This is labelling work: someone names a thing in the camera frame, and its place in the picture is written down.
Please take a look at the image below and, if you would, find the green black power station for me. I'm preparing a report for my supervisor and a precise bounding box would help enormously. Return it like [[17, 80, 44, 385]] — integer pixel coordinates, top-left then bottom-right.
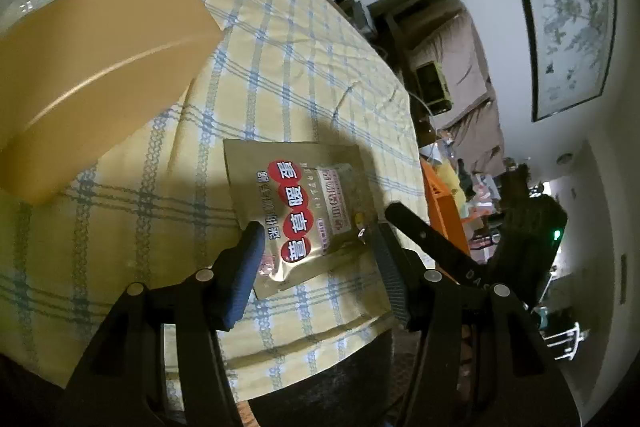
[[415, 62, 453, 115]]

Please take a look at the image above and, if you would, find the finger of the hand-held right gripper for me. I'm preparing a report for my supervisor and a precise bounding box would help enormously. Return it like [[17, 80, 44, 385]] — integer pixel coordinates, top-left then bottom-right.
[[384, 202, 481, 283]]

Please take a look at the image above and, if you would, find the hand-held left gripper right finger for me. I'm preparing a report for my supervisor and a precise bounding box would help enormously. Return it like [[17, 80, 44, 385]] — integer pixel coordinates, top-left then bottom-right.
[[372, 222, 568, 427]]

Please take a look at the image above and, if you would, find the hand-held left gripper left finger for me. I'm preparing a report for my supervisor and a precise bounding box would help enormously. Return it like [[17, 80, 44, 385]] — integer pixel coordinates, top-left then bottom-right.
[[65, 222, 266, 427]]

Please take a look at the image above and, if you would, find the framed ink painting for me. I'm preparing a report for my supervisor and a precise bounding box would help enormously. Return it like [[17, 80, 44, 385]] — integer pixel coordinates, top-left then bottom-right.
[[506, 0, 618, 122]]

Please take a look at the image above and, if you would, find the yellow checked blanket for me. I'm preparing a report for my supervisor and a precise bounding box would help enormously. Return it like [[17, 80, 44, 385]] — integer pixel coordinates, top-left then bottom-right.
[[0, 0, 431, 413]]

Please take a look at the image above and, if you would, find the gold foil packet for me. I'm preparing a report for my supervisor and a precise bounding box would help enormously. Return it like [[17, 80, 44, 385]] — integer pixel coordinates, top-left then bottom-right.
[[222, 138, 376, 300]]

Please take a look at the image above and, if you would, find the clear jar with yellow lid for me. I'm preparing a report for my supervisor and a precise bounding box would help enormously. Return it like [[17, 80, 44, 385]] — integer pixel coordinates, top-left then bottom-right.
[[0, 0, 226, 208]]

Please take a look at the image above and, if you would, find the large brown sofa cushion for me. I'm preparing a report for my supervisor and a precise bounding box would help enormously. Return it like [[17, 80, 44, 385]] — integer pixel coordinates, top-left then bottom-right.
[[410, 7, 488, 128]]

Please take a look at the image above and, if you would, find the orange plastic basket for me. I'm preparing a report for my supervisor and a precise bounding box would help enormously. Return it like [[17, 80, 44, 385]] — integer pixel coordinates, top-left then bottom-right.
[[420, 157, 471, 283]]

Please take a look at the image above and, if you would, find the brown sofa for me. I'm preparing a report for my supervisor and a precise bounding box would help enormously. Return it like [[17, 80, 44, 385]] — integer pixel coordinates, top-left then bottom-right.
[[370, 0, 506, 172]]

